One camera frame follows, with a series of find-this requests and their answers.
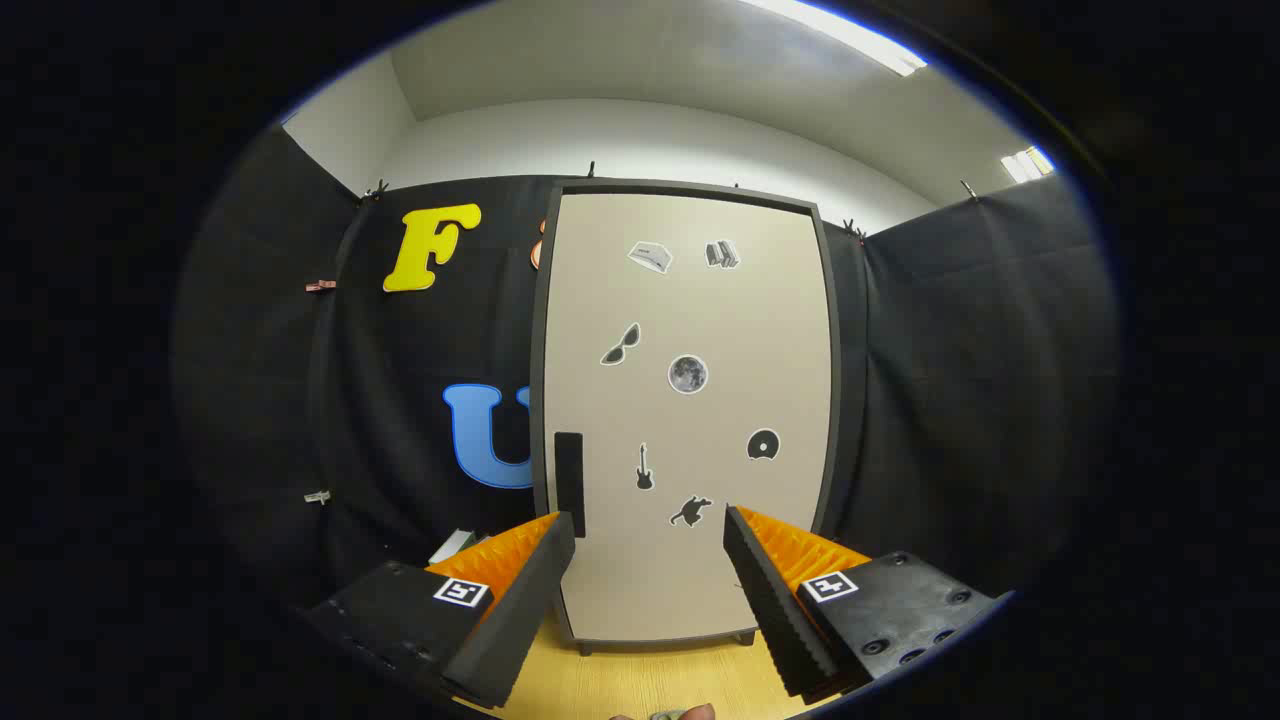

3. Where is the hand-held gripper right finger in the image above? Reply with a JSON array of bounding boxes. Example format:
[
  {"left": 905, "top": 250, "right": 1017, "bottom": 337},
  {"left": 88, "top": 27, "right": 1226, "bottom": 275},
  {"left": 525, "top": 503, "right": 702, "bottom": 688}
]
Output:
[{"left": 723, "top": 505, "right": 1011, "bottom": 706}]

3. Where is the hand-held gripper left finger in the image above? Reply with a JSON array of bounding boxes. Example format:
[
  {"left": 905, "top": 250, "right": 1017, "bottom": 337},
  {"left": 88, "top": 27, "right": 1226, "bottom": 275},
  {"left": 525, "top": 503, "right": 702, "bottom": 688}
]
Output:
[{"left": 300, "top": 511, "right": 578, "bottom": 711}]

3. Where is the black door handle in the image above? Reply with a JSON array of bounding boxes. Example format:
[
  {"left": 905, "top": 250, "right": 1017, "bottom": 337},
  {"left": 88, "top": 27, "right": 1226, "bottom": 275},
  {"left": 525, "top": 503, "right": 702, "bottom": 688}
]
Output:
[{"left": 553, "top": 432, "right": 586, "bottom": 539}]

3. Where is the black backdrop cloth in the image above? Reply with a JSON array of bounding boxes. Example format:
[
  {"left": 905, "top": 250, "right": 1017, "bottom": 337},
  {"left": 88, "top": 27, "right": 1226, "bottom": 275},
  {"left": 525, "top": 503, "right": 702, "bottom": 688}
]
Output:
[{"left": 170, "top": 125, "right": 1119, "bottom": 641}]

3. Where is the ceiling light panel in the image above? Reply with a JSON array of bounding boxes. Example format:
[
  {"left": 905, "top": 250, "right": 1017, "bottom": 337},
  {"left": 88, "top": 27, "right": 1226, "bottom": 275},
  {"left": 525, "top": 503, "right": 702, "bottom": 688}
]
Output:
[{"left": 1002, "top": 146, "right": 1056, "bottom": 184}]

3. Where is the long ceiling light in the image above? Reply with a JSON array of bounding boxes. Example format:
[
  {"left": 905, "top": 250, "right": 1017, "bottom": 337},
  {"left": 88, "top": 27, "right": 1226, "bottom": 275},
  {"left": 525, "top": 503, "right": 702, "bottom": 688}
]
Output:
[{"left": 740, "top": 0, "right": 929, "bottom": 77}]

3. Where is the beige cabinet with dark frame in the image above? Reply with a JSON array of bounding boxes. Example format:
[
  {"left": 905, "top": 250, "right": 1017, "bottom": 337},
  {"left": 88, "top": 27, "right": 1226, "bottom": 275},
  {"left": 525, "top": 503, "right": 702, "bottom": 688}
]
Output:
[{"left": 528, "top": 178, "right": 843, "bottom": 657}]

